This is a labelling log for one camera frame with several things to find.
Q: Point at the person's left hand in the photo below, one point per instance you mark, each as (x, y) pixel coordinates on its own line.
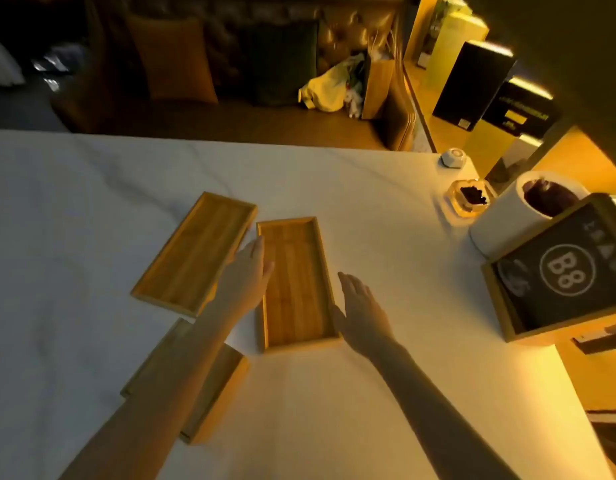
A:
(243, 279)

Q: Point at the person's right hand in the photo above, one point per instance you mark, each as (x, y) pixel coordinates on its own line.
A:
(363, 319)

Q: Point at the wooden tray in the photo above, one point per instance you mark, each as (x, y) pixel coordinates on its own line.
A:
(298, 294)
(188, 259)

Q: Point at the wooden box with round hole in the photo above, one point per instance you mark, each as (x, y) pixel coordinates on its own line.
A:
(223, 379)

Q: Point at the person's left forearm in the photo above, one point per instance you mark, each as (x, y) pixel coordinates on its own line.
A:
(158, 409)

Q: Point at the person's right forearm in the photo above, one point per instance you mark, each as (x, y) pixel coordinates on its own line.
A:
(438, 419)

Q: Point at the brown leather sofa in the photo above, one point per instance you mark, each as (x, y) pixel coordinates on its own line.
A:
(238, 124)

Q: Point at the glass ashtray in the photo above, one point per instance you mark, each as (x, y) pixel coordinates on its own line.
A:
(470, 194)

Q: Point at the white cylindrical bin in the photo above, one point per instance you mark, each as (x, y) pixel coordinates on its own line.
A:
(503, 219)

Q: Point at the white call button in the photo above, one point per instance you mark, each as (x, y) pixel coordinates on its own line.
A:
(453, 158)

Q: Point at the white marble table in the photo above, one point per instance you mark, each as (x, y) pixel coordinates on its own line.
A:
(62, 219)

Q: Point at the wooden framed black sign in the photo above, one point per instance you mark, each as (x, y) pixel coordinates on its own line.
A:
(563, 274)

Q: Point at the small white plush toy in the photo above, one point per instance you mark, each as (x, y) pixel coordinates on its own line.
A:
(354, 104)

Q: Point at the yellow plastic bag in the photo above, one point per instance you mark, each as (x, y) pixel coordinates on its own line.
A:
(328, 89)

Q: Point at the dark green cushion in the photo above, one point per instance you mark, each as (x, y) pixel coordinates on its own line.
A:
(280, 64)

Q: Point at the grey white upright book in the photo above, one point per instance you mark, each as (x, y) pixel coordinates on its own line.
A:
(518, 159)

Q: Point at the orange cushion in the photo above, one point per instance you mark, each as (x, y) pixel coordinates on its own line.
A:
(173, 59)

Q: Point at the yellow wooden side ledge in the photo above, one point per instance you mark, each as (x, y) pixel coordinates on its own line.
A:
(588, 379)

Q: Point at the brown paper bag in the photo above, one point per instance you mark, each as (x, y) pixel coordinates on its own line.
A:
(377, 84)

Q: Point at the plain black book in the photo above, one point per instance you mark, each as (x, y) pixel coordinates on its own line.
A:
(470, 84)

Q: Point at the black and yellow book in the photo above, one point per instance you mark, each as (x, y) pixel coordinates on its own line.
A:
(523, 112)

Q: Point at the white curtain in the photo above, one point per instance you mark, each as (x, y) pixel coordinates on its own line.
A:
(0, 64)

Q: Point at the dark wooden overhead panel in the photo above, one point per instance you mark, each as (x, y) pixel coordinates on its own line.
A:
(578, 44)

